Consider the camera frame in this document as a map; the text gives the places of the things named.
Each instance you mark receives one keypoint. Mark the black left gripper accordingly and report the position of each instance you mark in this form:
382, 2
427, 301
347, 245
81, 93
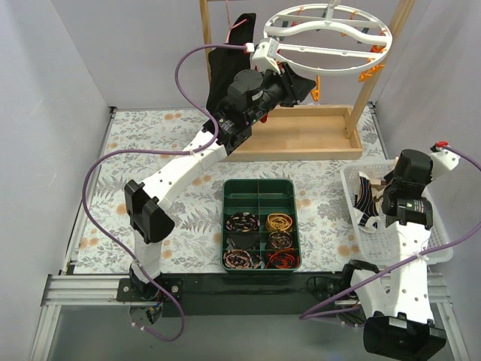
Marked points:
289, 87

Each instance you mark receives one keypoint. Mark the brown beige striped sock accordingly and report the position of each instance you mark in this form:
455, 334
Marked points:
378, 187

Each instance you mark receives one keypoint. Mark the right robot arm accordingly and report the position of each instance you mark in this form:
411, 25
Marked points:
399, 321

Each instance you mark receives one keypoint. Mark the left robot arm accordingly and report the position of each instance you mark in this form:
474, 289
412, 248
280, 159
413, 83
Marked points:
249, 97

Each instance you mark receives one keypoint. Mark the white round clip hanger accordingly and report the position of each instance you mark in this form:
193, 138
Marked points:
331, 38

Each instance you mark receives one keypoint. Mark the orange clothes clip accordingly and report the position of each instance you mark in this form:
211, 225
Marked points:
316, 91

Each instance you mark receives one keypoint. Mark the wooden tray base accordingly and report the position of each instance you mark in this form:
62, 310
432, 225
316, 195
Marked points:
302, 133

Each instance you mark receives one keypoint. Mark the yellow-orange clothes clip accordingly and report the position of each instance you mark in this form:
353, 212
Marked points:
365, 75

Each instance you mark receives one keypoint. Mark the black hanging garment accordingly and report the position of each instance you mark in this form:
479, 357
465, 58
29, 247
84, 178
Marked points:
226, 63

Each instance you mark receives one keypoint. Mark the yellow rolled tie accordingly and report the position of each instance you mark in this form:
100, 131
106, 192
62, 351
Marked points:
278, 222

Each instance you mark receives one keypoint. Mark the green divided organizer box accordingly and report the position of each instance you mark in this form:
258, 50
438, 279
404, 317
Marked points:
259, 227

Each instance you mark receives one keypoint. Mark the black white patterned rolled tie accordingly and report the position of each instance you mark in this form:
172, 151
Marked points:
243, 222

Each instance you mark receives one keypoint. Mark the black gold paisley rolled tie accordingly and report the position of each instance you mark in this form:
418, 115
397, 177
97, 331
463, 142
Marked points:
279, 240

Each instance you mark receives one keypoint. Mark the black orange rolled tie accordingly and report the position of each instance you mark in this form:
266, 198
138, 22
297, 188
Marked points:
282, 259

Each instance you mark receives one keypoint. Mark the floral tablecloth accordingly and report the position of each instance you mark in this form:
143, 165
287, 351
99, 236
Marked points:
137, 145

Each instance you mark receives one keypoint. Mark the white plastic basket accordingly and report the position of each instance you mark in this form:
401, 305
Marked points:
376, 247

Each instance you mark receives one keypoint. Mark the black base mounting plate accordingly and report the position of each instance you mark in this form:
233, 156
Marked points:
227, 294

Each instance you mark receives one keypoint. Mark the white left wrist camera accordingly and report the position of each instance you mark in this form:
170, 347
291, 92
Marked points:
265, 56

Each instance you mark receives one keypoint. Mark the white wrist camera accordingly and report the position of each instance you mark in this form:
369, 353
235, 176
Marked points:
265, 56
443, 159

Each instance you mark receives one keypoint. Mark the left wooden rack post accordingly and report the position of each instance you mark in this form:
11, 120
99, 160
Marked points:
205, 21

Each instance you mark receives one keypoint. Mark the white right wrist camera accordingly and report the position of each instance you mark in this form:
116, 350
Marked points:
443, 159

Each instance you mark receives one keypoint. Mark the aluminium frame rail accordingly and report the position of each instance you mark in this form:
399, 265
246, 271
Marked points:
70, 290

